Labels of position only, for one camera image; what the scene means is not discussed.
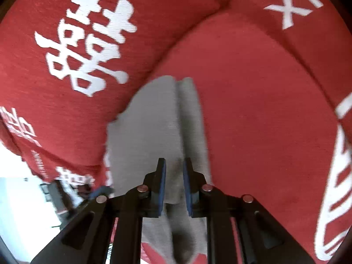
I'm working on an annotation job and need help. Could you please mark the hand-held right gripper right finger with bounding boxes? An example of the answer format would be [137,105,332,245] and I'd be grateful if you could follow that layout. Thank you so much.
[183,158,317,264]

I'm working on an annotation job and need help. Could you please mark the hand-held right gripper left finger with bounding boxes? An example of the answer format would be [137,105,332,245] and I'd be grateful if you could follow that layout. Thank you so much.
[30,158,167,264]

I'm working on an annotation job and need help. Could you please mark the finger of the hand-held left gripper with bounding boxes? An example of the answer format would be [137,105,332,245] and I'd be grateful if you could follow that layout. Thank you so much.
[88,185,114,200]

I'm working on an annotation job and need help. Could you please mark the grey knit sweater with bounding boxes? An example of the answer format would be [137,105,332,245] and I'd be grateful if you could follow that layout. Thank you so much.
[104,75,212,264]

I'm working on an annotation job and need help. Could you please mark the dark blurred object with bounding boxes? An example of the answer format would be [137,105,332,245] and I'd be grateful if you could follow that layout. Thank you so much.
[40,176,94,226]

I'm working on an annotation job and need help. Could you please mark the red printed sofa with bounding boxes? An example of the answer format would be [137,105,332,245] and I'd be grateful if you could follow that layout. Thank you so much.
[0,0,352,264]

